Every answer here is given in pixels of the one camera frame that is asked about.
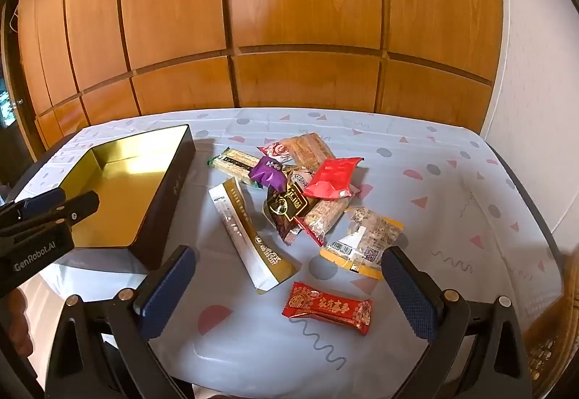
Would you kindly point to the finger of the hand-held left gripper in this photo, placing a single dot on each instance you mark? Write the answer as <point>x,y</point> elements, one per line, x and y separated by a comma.
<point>40,202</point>
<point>77,208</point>

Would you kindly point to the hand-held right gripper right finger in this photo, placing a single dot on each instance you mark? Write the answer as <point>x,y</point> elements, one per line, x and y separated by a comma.
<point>407,288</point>

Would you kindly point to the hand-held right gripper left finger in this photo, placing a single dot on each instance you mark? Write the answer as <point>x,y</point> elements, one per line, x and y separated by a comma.
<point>168,290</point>

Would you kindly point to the yellow clear walnut packet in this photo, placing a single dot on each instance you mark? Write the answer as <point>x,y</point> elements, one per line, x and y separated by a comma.
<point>366,236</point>

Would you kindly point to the red ornate candy bar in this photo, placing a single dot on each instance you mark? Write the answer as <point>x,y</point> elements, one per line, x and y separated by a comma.
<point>325,308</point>

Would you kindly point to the long white gold packet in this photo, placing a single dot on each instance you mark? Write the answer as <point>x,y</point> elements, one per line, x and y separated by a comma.
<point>253,240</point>

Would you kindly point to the black tin box gold inside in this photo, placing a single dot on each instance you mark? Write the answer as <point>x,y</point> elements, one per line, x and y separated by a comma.
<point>172,182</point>

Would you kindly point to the oat bar packet red ends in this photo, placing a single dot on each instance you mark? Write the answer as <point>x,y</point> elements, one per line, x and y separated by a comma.
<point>325,213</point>

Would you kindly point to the plain red snack packet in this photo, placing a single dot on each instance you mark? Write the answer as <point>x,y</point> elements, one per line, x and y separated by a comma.
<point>332,179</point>

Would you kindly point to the green cracker packet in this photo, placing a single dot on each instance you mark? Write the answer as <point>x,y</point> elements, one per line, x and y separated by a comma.
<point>235,164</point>

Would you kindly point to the purple candy packet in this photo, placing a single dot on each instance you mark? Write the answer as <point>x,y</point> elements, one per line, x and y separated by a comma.
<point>267,173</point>

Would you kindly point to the clear golden pastry packet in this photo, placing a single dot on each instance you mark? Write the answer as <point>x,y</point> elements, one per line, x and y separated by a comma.
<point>312,148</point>

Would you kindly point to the pale patterned tablecloth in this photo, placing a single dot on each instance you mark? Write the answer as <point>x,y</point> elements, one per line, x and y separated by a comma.
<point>452,222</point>

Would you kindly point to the wicker chair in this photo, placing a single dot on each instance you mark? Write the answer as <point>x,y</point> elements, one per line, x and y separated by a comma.
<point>547,335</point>

